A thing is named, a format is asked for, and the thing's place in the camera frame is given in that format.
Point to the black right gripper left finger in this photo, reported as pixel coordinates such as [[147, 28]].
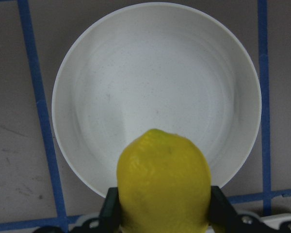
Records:
[[110, 213]]

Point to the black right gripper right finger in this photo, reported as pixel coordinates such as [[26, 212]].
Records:
[[221, 212]]

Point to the yellow lemon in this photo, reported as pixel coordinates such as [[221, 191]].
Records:
[[164, 183]]

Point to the white round bowl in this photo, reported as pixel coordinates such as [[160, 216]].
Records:
[[155, 65]]

